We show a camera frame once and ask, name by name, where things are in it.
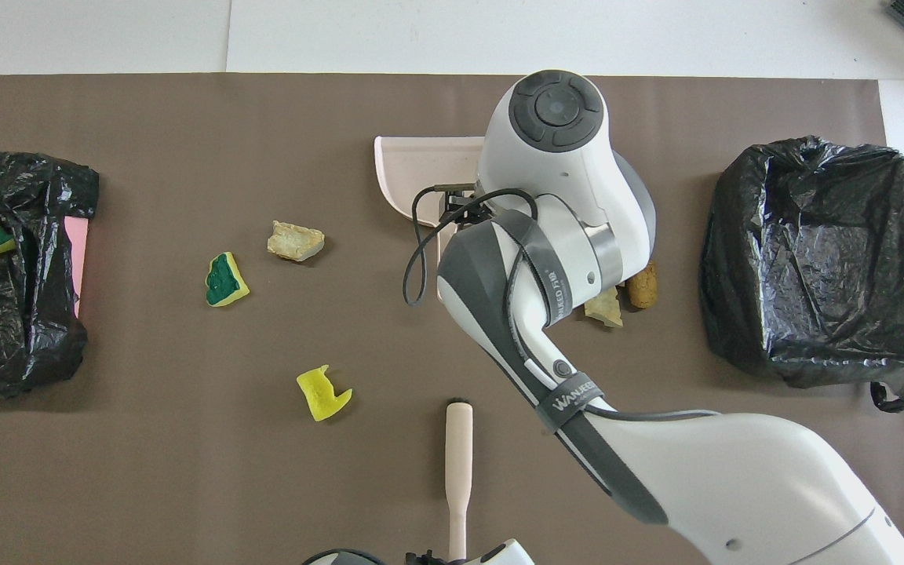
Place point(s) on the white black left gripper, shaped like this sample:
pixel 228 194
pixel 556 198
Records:
pixel 503 555

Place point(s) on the brown paper table mat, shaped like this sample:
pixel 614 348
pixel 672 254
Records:
pixel 185 471

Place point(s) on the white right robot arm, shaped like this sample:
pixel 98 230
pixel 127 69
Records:
pixel 734 486

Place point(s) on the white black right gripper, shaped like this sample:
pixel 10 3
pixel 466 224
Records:
pixel 464 210

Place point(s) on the orange brown foam chunk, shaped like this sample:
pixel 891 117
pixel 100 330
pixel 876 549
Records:
pixel 643 289

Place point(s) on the yellow foam chunk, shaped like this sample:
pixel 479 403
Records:
pixel 320 395

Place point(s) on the beige plastic dustpan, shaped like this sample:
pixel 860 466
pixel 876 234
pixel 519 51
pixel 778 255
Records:
pixel 421 169

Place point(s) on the beige foam chunk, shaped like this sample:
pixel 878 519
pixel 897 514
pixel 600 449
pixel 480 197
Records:
pixel 607 312
pixel 295 242

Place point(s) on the pink bin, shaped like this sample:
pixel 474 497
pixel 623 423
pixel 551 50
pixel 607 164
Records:
pixel 78 267

